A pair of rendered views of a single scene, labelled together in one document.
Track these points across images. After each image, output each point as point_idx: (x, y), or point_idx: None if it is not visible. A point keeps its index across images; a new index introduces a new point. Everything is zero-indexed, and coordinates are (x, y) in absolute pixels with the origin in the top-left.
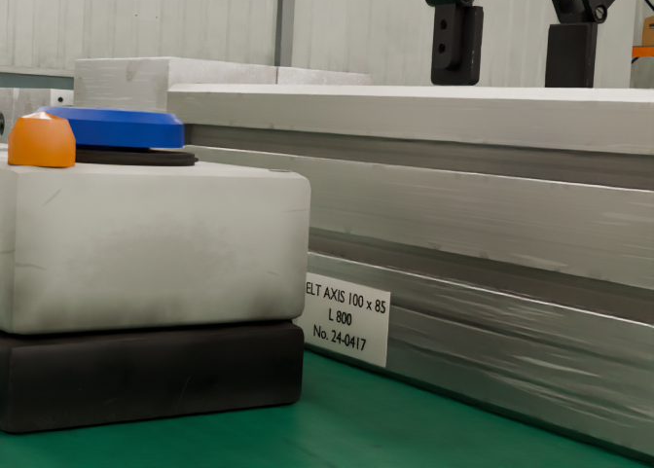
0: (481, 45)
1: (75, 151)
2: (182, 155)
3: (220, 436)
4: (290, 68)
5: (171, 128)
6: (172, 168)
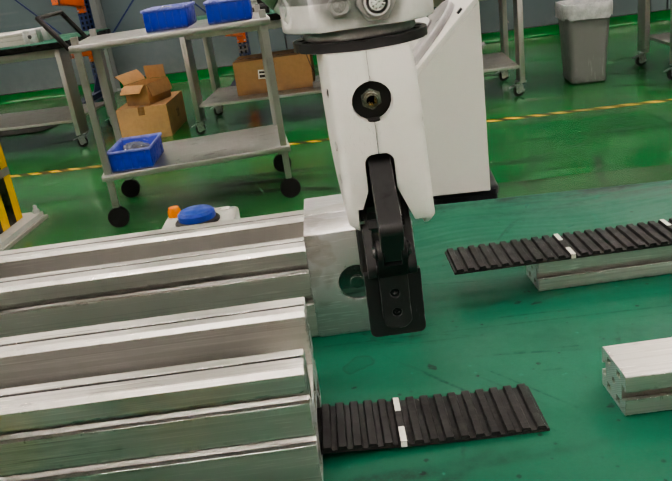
0: (360, 250)
1: (170, 215)
2: (177, 225)
3: None
4: (304, 218)
5: (178, 218)
6: (167, 226)
